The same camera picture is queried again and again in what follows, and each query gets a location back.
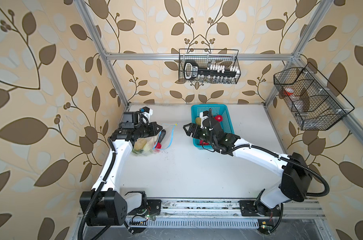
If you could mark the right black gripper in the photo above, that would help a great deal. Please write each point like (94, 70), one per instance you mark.
(197, 128)

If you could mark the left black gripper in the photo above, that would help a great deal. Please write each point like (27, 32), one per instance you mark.
(152, 130)

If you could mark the red tomato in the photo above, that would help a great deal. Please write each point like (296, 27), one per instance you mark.
(158, 146)
(203, 143)

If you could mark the clear zip top bag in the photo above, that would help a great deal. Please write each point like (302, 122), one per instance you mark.
(166, 143)

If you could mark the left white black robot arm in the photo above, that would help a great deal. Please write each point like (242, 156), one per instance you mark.
(104, 206)

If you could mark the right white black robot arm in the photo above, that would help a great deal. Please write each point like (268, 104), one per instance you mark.
(297, 180)

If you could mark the teal plastic basket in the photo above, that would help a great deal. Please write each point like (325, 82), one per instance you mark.
(216, 109)

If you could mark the red capped bottle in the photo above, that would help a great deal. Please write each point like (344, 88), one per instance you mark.
(289, 93)

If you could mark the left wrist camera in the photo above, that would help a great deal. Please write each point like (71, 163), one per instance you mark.
(146, 111)

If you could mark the black handled tool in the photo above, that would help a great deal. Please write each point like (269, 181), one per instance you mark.
(192, 70)

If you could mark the back black wire basket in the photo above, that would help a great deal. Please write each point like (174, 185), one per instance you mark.
(204, 56)

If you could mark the black wire basket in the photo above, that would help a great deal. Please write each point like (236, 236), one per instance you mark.
(321, 104)
(204, 56)

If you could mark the aluminium front rail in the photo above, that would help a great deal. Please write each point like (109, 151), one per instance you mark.
(230, 208)

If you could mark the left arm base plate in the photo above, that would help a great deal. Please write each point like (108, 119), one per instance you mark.
(148, 207)

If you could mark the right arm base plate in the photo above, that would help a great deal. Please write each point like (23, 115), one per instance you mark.
(259, 208)

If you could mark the right black wire basket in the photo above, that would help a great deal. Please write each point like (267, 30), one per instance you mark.
(321, 104)

